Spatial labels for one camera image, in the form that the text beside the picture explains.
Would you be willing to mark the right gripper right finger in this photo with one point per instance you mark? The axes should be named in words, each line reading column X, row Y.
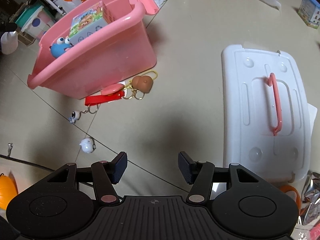
column 197, row 174

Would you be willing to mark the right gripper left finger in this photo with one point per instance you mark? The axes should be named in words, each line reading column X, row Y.
column 105, row 175

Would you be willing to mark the small white toy figure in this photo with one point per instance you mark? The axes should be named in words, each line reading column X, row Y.
column 87, row 145

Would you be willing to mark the white bin lid pink handle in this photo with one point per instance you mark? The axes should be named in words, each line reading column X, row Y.
column 267, row 122

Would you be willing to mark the pink round disc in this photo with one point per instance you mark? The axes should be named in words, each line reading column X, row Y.
column 111, row 89

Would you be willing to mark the orange balloon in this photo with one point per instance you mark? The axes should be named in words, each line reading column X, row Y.
column 8, row 191

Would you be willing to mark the crumpled silver wrapper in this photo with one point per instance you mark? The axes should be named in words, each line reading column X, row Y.
column 10, row 146

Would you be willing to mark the silver foil bag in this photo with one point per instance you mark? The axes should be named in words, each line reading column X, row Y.
column 310, row 199

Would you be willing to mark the pink plastic storage bin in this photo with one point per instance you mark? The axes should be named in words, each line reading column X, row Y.
column 116, row 52

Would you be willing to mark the blue cartoon cow toy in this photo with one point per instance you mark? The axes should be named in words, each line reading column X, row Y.
column 60, row 47

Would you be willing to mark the colourful cartoon toy box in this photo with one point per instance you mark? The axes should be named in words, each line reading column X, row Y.
column 86, row 23

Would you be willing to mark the pink checkered box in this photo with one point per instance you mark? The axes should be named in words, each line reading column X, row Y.
column 107, row 14

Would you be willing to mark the white plastic bottle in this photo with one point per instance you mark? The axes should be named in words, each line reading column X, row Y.
column 9, row 42

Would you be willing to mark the pastel patterned bucket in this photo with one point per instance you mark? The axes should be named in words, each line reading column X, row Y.
column 35, row 20

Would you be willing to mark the blue toy box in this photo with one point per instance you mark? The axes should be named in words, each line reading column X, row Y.
column 309, row 11

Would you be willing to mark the astronaut keychain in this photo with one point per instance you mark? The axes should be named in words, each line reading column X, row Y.
column 75, row 116

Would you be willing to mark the red strap keychain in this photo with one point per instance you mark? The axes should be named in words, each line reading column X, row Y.
column 96, row 100

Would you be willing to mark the orange ring toy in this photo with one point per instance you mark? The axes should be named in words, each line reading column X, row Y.
column 292, row 193

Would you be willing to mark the brown bear keychain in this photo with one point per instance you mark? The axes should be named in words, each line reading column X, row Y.
column 140, row 85

